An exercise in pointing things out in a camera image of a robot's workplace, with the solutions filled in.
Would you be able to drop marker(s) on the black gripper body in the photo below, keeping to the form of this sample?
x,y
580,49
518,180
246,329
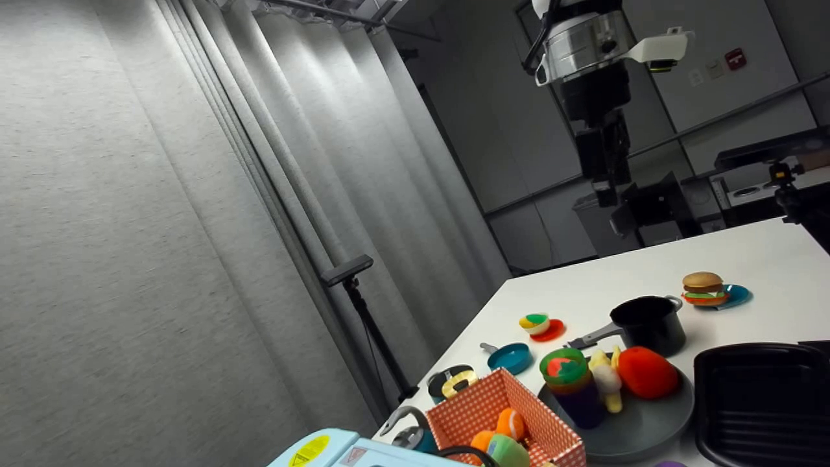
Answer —
x,y
601,130

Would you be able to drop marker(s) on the grey cabinet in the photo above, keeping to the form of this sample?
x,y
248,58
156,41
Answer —
x,y
597,231

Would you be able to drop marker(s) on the toy burger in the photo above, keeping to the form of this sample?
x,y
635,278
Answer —
x,y
704,288

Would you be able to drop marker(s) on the dark background desk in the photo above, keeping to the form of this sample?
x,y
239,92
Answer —
x,y
762,157

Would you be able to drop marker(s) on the green yellow toy food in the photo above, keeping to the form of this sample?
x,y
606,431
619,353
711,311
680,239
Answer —
x,y
535,323

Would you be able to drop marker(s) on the red plate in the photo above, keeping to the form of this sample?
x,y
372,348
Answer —
x,y
556,332

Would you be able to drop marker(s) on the small teal plate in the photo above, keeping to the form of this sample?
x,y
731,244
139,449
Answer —
x,y
741,296

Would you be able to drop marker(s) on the multicoloured toy ball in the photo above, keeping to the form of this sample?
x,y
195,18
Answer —
x,y
564,368

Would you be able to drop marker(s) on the red orange plush ball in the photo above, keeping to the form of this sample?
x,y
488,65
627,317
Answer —
x,y
650,374

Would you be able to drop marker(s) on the yellow white plush toy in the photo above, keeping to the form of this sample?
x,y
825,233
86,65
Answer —
x,y
609,380

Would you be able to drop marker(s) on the blue teal plate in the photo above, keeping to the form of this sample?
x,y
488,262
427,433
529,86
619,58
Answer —
x,y
510,358

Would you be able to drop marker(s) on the dark purple cup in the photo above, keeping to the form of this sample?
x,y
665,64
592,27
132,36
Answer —
x,y
584,407

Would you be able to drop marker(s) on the grey round plate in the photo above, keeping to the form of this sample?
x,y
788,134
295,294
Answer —
x,y
657,423

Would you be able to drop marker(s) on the small yellow toy item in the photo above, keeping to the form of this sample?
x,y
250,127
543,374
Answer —
x,y
461,381

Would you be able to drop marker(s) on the red checkered basket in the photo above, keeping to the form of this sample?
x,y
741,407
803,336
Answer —
x,y
554,441

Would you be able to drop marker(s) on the black ridged baking tray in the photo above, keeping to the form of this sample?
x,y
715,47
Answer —
x,y
762,406

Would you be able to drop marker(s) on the black tripod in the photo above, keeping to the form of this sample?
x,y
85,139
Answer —
x,y
378,339

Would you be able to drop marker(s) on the small orange toy fruit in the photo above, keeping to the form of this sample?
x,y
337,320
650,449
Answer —
x,y
482,441

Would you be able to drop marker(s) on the green toy fruit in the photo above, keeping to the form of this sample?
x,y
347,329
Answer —
x,y
510,455

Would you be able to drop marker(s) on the light blue toy oven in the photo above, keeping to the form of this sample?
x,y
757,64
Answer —
x,y
347,455

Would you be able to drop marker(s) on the white curtain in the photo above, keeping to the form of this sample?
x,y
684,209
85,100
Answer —
x,y
132,215

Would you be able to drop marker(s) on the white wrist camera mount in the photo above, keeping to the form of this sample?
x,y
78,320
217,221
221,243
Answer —
x,y
657,47

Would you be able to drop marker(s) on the red wall sign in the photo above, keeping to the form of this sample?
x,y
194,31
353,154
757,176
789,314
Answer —
x,y
736,60

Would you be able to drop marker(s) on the black camera stand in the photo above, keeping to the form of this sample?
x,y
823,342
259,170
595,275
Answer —
x,y
807,215

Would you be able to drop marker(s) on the black camera on tripod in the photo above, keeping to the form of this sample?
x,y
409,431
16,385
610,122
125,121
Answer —
x,y
347,270

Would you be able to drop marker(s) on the ceiling curtain rail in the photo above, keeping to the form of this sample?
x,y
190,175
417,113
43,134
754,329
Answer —
x,y
347,12

